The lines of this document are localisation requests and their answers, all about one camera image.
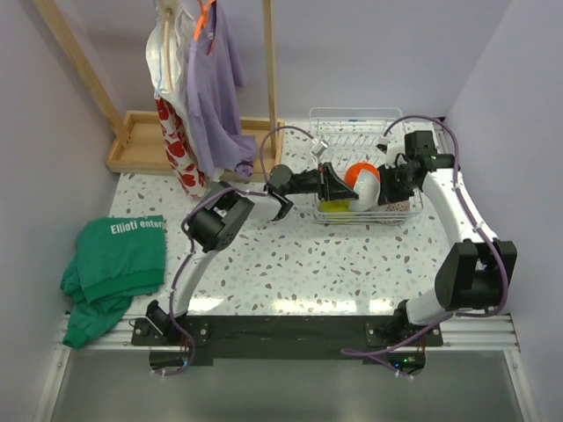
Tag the brown patterned ceramic bowl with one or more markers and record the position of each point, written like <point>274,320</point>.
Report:
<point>396,208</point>

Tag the orange clothes hanger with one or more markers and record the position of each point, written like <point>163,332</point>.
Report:
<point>205,30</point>

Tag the lilac purple shirt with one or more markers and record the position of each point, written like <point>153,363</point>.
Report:
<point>211,85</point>

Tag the white wire dish rack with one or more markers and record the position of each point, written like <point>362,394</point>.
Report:
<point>347,138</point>

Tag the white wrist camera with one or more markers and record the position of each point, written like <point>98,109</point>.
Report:
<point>318,147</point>
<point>391,148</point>

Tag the red floral white garment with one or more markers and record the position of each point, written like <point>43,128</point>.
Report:
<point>172,109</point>

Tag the plain white bowl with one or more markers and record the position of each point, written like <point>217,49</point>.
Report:
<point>367,187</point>

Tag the green sweatshirt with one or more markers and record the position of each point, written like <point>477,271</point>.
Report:
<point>116,260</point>

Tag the wooden clothes rack stand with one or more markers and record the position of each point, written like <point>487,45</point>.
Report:
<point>138,146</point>

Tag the wooden clothes hanger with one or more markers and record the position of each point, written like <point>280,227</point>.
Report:
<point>167,43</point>

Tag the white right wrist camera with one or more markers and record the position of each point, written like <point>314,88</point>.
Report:
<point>391,148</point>

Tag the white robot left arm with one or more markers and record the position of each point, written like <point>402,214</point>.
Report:
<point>213,225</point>

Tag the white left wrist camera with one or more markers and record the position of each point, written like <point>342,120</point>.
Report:
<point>318,147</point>

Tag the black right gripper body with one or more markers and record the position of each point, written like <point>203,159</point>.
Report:
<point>395,184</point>

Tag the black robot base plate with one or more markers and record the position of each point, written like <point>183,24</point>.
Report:
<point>269,337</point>

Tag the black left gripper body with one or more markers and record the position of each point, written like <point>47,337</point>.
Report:
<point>325,181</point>

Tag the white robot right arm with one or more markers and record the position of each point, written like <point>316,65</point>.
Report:
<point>473,279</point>

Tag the aluminium rail frame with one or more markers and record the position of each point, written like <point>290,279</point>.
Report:
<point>278,307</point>

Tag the lime green bowl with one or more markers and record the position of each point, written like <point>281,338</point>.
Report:
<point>334,207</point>

